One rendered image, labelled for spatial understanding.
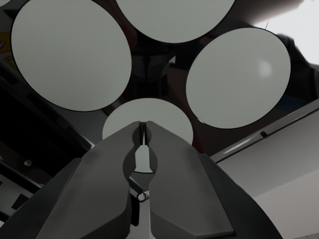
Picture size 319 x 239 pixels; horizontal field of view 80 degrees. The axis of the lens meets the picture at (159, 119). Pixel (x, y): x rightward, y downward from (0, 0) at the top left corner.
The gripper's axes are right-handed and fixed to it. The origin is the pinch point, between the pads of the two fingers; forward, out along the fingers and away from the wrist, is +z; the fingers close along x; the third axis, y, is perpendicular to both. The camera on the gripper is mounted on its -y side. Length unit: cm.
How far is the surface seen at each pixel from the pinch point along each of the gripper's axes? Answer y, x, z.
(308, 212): 159, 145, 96
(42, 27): -5.5, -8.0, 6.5
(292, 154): 15.7, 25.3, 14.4
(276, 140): 12.5, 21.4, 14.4
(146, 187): 13.5, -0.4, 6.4
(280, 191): 128, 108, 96
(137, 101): 1.2, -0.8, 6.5
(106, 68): -2.1, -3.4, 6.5
